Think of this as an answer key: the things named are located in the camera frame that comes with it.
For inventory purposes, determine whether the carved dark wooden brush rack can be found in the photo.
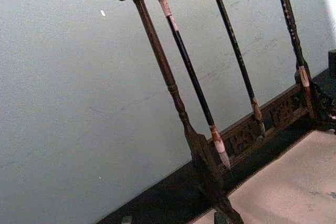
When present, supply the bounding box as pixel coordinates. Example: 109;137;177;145
84;0;336;224

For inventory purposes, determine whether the pale wall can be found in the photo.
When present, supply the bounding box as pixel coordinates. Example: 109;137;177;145
0;0;336;224

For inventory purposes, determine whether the black table cloth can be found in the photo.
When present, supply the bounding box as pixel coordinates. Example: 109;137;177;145
96;68;336;224

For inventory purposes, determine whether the beige felt mat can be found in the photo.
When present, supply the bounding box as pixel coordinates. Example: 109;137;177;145
227;129;336;224

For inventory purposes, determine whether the black brush with flower print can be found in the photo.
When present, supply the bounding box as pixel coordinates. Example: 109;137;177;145
272;0;313;96

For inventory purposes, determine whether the black brush, thin dark tip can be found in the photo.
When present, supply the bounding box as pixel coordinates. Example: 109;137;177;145
208;0;266;138

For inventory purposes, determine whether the dark box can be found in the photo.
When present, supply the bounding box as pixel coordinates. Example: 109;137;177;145
328;49;336;71

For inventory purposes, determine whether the black brush, large white tip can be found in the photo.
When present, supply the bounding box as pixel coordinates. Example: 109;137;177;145
156;0;232;170

